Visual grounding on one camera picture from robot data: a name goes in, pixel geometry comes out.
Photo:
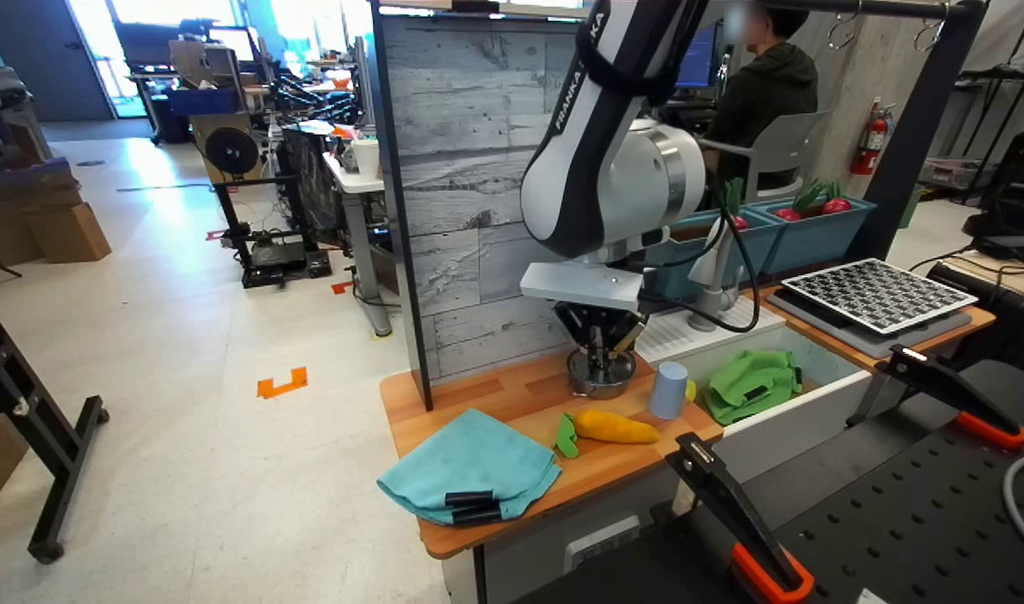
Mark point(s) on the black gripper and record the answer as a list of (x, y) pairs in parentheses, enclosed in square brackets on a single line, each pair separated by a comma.
[(599, 330)]

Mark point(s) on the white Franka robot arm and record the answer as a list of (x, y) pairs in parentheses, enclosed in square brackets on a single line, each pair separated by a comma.
[(634, 179)]

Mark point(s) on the silver pot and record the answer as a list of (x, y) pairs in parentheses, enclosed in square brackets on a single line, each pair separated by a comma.
[(599, 389)]

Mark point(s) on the light blue plastic cup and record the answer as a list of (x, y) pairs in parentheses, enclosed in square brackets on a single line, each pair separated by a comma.
[(668, 393)]

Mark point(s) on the grey toy faucet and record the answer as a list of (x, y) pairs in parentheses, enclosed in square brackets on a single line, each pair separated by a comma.
[(712, 272)]

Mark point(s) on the green cloth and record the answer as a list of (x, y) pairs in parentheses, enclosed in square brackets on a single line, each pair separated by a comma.
[(750, 385)]

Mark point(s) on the teal cloth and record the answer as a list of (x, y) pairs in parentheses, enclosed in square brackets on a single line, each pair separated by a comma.
[(470, 456)]

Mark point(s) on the black clip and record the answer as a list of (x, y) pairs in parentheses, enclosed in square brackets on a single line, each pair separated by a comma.
[(470, 507)]

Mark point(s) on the white toy sink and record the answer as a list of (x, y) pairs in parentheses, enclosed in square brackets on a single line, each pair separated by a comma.
[(784, 431)]

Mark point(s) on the teal planter box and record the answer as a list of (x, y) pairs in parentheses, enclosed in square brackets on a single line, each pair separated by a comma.
[(756, 238), (814, 236)]

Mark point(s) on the red toy radish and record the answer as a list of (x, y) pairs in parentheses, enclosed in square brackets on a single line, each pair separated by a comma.
[(737, 203), (814, 203)]

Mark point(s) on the grey wooden backboard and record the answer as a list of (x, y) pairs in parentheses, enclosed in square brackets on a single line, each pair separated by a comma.
[(465, 190)]

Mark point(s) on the grey chair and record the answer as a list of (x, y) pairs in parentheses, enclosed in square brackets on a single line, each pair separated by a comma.
[(772, 151)]

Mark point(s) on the black white checkered tray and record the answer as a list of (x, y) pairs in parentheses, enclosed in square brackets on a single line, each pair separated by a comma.
[(874, 294)]

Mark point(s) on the white background table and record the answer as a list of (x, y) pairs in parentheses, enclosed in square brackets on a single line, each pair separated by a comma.
[(359, 205)]

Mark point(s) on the seated person dark jacket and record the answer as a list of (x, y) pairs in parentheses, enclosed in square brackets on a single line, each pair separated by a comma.
[(768, 87)]

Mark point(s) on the blue computer monitor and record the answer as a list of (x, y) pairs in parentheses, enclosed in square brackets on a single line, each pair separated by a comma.
[(700, 56)]

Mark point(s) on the red fire extinguisher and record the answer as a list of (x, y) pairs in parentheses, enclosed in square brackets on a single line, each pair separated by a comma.
[(869, 139)]

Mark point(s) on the black perforated board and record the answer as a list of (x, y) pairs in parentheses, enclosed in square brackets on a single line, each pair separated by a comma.
[(926, 526)]

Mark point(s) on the black disc machine on stand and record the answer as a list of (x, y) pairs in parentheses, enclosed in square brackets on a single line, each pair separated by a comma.
[(236, 151)]

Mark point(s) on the black background equipment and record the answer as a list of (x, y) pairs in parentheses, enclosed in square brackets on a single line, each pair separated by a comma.
[(1016, 197)]

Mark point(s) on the black metal stand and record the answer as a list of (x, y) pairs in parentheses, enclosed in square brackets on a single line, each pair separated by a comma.
[(25, 413)]

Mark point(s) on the stacked cardboard boxes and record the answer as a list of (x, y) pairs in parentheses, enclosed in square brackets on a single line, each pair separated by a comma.
[(41, 218)]

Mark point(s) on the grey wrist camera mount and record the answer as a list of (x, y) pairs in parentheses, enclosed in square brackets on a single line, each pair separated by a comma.
[(581, 286)]

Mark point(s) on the black frame post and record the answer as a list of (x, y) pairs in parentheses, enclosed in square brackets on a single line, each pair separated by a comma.
[(916, 123)]

